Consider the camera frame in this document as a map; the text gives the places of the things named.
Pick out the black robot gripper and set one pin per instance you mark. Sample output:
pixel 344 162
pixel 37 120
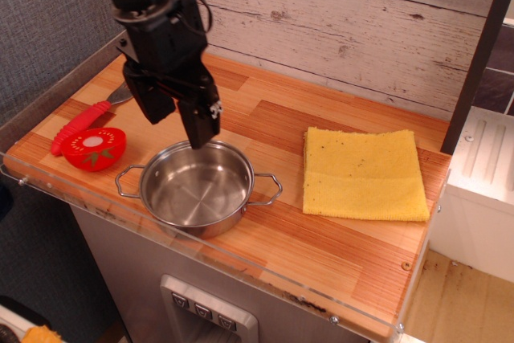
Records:
pixel 168 38

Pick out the stainless steel pot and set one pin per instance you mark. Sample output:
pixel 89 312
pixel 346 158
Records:
pixel 203 192

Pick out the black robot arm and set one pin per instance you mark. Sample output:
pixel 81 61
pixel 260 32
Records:
pixel 49 46

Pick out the yellow cloth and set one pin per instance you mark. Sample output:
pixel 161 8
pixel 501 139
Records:
pixel 363 176

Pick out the red toy tomato half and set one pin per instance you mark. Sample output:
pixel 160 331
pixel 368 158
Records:
pixel 94 149

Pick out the clear acrylic edge guard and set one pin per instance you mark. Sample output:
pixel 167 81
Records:
pixel 89 195

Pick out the grey cabinet with dispenser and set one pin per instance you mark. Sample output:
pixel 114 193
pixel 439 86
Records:
pixel 165 295

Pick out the yellow object at corner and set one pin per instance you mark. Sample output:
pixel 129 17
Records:
pixel 41 334

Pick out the red handled metal fork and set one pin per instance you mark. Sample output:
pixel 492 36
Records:
pixel 87 117

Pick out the dark right post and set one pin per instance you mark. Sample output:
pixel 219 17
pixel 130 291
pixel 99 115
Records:
pixel 487 40

